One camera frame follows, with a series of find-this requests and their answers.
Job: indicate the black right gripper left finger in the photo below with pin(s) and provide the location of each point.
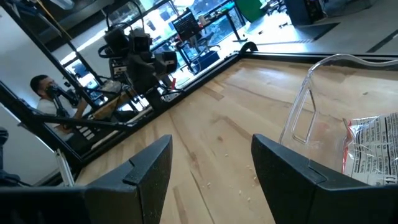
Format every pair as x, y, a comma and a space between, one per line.
136, 193

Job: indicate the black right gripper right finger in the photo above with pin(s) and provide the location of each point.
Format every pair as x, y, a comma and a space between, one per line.
295, 193

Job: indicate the red-orange spicy noodle pack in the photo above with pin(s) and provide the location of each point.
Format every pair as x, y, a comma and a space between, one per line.
373, 149

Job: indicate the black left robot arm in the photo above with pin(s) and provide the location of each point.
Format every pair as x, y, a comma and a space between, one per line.
116, 42

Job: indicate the black panel screen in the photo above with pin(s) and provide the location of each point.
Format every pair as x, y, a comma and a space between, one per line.
186, 24

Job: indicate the clear plastic bin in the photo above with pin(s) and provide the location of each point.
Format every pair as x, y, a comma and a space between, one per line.
311, 124

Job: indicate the white metal strip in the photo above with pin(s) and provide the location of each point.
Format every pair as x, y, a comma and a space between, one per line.
65, 168

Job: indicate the black rig strut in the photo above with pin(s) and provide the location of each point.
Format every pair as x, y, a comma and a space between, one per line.
37, 124
46, 53

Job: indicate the black leg desk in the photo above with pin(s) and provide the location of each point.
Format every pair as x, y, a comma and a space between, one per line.
230, 23

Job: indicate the person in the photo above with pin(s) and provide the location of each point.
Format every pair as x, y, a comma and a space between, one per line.
46, 102

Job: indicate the green object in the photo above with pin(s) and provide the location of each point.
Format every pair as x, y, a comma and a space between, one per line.
248, 9

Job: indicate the black computer tower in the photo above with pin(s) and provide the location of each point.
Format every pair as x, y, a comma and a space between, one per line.
303, 11

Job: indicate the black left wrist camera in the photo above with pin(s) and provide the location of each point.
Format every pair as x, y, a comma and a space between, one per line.
142, 40

